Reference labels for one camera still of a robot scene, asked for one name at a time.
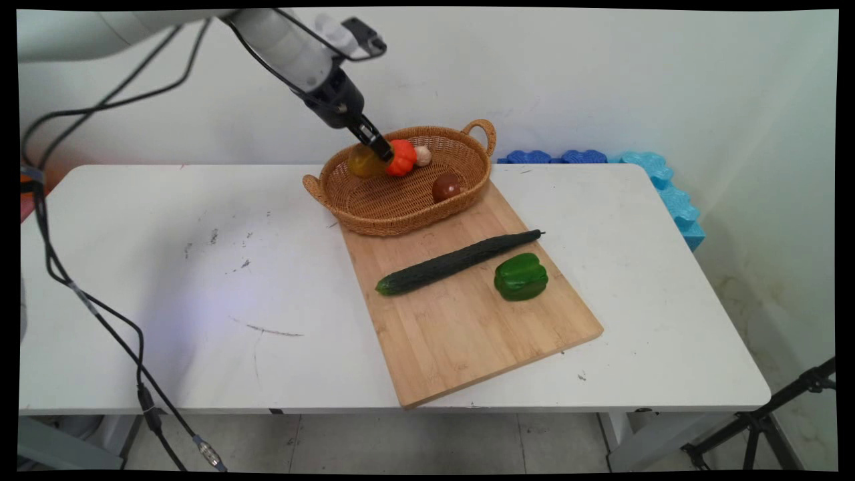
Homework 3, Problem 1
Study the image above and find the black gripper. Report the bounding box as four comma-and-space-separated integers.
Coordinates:
302, 67, 395, 162

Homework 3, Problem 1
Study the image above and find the yellow bell pepper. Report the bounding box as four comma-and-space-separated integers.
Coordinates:
347, 144, 389, 178

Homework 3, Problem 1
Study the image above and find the small orange pumpkin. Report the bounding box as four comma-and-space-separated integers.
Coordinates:
386, 139, 417, 177

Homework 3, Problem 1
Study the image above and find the dark red tomato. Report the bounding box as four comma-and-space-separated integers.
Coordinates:
432, 173, 462, 203

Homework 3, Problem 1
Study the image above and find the long dark green cucumber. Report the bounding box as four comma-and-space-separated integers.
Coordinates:
375, 229, 546, 297

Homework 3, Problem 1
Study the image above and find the green bell pepper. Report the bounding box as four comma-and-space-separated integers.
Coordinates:
494, 253, 549, 301

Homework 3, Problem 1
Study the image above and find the bamboo cutting board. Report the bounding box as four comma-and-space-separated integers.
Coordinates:
339, 180, 605, 410

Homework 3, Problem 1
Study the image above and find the light blue foam mat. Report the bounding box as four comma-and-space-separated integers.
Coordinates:
607, 152, 707, 252

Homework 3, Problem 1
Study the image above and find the white table leg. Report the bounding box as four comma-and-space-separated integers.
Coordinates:
598, 410, 710, 472

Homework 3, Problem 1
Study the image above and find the grey table leg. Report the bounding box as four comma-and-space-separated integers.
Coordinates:
19, 414, 142, 471

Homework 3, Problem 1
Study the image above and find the black tripod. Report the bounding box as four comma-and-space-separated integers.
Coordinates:
681, 357, 837, 472

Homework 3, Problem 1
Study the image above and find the woven wicker basket with handles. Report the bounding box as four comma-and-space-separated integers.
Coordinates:
303, 119, 497, 237

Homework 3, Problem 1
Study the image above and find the wrist camera with black bracket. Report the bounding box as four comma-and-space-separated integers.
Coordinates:
314, 13, 388, 62

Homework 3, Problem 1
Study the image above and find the black wrist loop cable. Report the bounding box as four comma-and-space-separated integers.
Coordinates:
224, 9, 387, 96

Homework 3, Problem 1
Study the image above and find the long black arm cable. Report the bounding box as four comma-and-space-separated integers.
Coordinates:
20, 24, 184, 164
37, 19, 213, 169

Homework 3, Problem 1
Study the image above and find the black cable with connectors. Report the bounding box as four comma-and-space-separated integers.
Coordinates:
30, 180, 228, 472

